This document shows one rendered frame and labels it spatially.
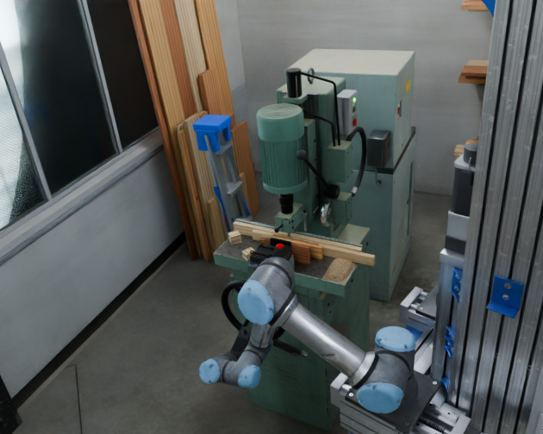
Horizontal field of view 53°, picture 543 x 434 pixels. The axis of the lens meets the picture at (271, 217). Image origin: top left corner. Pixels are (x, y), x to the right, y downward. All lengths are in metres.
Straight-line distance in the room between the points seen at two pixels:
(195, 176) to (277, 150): 1.63
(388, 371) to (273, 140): 0.91
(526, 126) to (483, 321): 0.59
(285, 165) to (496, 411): 1.08
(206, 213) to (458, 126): 2.00
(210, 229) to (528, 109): 2.73
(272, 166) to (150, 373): 1.55
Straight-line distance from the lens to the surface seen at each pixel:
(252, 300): 1.50
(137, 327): 3.46
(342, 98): 2.22
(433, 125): 4.35
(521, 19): 1.30
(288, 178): 2.05
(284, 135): 1.98
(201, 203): 3.68
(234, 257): 2.28
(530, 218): 1.44
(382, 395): 1.55
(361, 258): 2.18
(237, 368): 1.83
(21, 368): 3.17
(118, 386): 3.14
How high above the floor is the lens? 2.18
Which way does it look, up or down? 30 degrees down
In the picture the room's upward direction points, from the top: 5 degrees counter-clockwise
